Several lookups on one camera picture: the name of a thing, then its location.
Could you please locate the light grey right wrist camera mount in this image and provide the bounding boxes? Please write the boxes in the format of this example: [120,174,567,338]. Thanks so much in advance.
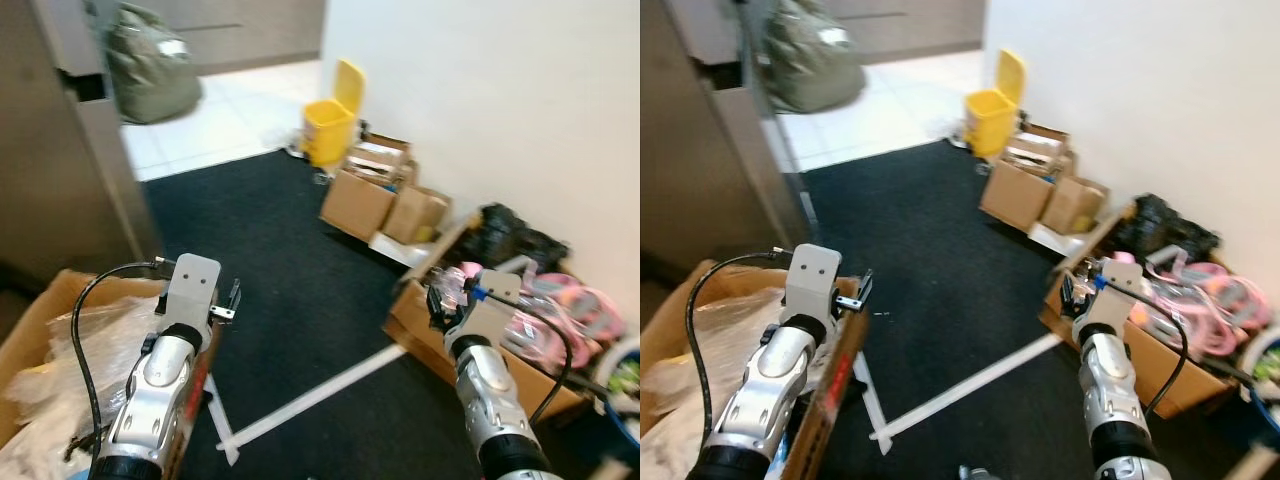
[447,268,541,353]
[1072,258,1153,348]

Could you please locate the black floor mat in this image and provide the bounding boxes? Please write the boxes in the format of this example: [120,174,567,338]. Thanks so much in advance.
[140,148,641,480]
[795,140,1280,480]

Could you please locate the light grey left wrist camera mount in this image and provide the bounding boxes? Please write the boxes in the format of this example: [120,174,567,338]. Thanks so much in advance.
[781,243,844,331]
[158,253,223,331]

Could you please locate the olive green sack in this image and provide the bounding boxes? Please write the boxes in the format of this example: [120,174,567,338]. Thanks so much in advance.
[763,0,867,114]
[103,2,205,127]

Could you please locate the yellow rubbish bin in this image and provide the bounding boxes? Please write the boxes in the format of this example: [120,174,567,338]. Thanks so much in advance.
[302,58,367,173]
[962,49,1029,161]

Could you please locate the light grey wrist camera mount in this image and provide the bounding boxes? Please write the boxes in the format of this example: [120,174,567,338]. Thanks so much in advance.
[158,253,223,331]
[447,268,541,353]
[1072,258,1153,348]
[781,243,844,331]

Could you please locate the blue bucket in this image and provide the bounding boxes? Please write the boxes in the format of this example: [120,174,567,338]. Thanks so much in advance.
[1240,328,1280,453]
[597,335,641,446]

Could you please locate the clear crumpled plastic wrap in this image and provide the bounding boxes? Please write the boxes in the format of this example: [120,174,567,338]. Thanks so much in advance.
[640,288,793,480]
[0,293,166,480]

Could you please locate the black plastic bag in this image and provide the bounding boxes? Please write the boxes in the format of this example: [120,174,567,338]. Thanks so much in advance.
[462,203,571,276]
[1108,194,1223,266]

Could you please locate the large open cardboard box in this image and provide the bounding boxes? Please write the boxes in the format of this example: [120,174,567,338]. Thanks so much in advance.
[640,258,873,480]
[0,268,223,480]

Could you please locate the pink plastic toys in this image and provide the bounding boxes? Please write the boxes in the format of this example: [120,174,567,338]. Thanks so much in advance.
[440,262,626,373]
[1125,252,1276,363]

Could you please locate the small brown cardboard box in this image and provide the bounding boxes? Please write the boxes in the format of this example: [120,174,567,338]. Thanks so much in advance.
[319,168,398,243]
[978,158,1053,233]
[383,185,453,247]
[1040,175,1111,237]

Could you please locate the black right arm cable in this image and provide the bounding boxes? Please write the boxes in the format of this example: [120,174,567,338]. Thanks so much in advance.
[1095,277,1193,419]
[468,286,579,426]

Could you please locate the open cardboard box with papers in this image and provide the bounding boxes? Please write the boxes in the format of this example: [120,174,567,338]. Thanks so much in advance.
[343,135,417,189]
[1003,124,1073,179]

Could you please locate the white floor tape strip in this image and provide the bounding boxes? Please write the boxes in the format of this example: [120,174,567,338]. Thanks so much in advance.
[852,333,1063,456]
[205,343,411,468]

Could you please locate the tall grey cabinet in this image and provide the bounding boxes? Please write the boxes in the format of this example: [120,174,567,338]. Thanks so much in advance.
[0,0,166,293]
[640,0,813,289]

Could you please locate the beige low cabinet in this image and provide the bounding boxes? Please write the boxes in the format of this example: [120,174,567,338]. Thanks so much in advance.
[165,0,328,77]

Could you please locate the white flat board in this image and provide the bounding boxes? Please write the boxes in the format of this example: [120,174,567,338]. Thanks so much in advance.
[368,232,441,269]
[1028,222,1096,259]

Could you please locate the long brown cardboard box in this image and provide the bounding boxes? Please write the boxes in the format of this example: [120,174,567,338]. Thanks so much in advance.
[384,215,606,423]
[1038,208,1241,421]

